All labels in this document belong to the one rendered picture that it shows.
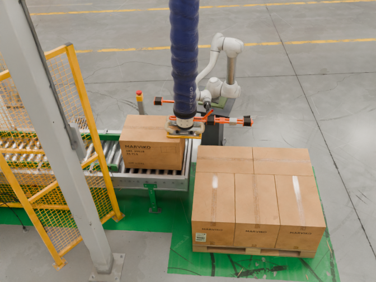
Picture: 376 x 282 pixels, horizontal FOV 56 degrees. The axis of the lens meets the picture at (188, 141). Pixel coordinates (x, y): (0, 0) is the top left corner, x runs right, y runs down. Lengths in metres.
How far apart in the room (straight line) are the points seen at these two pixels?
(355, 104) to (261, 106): 1.37
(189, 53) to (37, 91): 1.30
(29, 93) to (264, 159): 2.50
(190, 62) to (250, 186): 1.37
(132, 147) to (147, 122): 0.32
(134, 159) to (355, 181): 2.61
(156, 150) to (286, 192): 1.33
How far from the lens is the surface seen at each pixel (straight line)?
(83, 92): 2.91
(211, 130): 4.40
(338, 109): 5.64
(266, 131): 5.01
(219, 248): 3.77
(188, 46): 2.90
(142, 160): 3.66
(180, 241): 3.84
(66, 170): 2.56
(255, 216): 3.37
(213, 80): 4.05
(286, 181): 3.69
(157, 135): 3.51
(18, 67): 2.11
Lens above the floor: 3.29
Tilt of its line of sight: 43 degrees down
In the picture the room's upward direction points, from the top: 3 degrees counter-clockwise
